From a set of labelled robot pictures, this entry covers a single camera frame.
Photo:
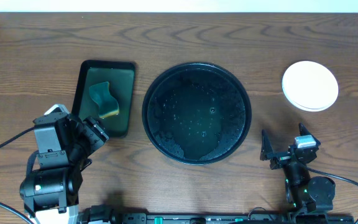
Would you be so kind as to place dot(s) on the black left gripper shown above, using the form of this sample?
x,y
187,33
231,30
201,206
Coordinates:
x,y
95,129

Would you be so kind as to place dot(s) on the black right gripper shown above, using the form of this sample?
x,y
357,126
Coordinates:
x,y
283,157

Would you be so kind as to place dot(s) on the green yellow sponge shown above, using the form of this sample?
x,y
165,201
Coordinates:
x,y
107,104

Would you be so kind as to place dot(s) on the pink plate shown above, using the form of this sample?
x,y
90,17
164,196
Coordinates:
x,y
310,86

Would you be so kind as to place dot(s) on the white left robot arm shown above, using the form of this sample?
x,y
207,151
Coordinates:
x,y
53,177

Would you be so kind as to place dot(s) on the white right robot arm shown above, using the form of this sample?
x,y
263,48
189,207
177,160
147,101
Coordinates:
x,y
308,195

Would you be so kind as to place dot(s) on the black rectangular water tray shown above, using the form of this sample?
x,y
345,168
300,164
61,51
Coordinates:
x,y
121,76

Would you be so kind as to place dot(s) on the round black tray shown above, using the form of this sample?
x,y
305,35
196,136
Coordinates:
x,y
196,113

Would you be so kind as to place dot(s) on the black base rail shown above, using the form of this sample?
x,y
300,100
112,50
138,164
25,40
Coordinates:
x,y
107,214

